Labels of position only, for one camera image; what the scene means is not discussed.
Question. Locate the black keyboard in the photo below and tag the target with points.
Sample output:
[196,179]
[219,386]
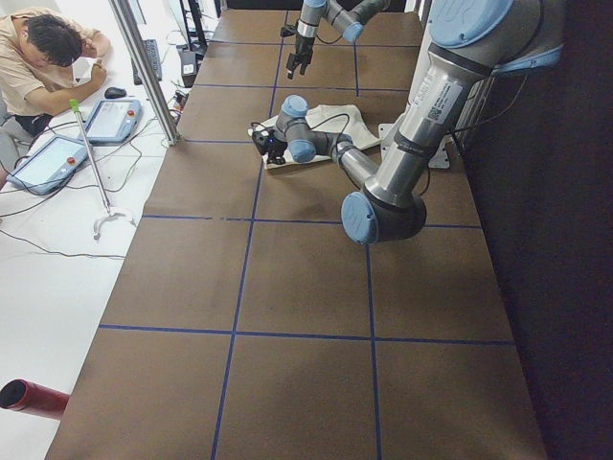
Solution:
[154,60]

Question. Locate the far teach pendant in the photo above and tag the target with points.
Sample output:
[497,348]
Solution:
[111,122]

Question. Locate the black computer mouse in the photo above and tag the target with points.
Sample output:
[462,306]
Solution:
[113,93]

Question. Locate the seated person in beige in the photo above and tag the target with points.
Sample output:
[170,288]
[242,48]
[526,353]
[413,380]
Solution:
[48,60]

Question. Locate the aluminium frame post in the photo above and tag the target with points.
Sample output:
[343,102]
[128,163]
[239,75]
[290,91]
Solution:
[137,51]

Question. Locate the red fire extinguisher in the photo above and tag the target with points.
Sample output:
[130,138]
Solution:
[27,397]

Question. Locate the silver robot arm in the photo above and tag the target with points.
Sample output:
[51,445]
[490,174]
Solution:
[470,41]
[349,24]

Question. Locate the grabber stick with green tip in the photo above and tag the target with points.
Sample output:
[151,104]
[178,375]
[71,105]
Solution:
[110,212]

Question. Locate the near teach pendant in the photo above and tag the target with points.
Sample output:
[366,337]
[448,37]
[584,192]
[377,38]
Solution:
[49,167]

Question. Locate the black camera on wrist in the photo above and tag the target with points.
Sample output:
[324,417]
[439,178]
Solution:
[287,31]

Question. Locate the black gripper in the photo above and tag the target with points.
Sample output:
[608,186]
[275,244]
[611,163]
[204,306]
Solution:
[303,47]
[275,150]

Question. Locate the teach pendant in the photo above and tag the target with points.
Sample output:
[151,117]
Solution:
[111,122]
[49,167]

